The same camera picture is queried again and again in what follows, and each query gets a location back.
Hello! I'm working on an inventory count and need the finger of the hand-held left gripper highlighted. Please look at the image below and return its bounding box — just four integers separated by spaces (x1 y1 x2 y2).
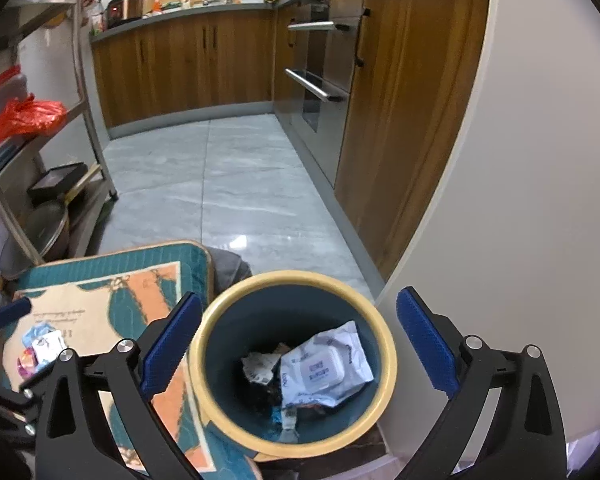
0 296 33 346
0 380 37 442

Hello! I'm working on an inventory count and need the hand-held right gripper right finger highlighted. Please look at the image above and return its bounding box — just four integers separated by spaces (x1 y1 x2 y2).
395 286 567 480

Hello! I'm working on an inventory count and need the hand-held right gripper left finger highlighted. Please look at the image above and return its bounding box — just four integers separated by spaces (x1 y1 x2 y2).
34 291 203 480

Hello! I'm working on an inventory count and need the light blue packet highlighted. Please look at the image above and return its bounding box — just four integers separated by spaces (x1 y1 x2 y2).
22 322 56 346

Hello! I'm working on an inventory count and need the pink snack wrapper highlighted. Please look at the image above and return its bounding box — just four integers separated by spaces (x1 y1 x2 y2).
17 350 38 378

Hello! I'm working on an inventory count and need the white printed sachet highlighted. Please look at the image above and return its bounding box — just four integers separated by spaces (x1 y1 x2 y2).
32 332 66 366

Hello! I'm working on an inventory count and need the blue bin with yellow rim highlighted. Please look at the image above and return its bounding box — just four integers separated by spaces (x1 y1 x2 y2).
187 270 398 461

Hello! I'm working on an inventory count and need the white medicine box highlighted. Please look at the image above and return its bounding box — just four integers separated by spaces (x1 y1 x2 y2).
241 351 283 386

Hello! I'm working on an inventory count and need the black plastic bag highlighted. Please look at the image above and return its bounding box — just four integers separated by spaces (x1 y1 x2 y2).
240 380 286 411

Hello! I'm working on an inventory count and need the white wet wipes pack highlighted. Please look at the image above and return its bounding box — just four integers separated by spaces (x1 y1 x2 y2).
279 321 376 408

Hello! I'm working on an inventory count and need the small clear plastic bottle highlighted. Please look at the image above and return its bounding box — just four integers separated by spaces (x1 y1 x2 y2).
272 405 301 443

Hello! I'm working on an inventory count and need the teal orange printed mat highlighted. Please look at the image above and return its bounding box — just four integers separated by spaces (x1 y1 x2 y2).
10 241 261 480

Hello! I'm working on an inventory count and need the glass pot lid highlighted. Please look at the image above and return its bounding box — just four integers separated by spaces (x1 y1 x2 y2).
0 200 71 281

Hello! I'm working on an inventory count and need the grey cloth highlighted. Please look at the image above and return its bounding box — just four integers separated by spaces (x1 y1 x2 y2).
207 247 253 291

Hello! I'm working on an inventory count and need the black box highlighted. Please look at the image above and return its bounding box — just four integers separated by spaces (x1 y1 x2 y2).
27 162 88 206

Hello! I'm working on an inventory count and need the red plastic bag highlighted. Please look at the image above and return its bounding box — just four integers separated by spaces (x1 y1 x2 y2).
0 94 68 150

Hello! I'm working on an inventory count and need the stainless steel rack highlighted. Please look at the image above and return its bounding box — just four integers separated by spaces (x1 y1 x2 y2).
0 0 118 291

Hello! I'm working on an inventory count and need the red lid plastic jar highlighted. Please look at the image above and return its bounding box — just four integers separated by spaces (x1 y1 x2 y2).
0 65 28 111

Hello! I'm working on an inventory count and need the wooden kitchen cabinet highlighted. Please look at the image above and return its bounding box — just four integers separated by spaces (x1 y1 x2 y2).
90 0 491 281

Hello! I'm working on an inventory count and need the stainless steel built-in oven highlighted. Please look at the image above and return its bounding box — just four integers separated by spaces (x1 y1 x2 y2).
275 0 366 188

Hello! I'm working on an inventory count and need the dark rice cooker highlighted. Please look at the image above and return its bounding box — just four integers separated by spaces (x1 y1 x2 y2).
104 0 146 28

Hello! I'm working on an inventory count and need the wooden pan handle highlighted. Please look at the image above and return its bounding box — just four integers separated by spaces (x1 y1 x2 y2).
65 164 105 203

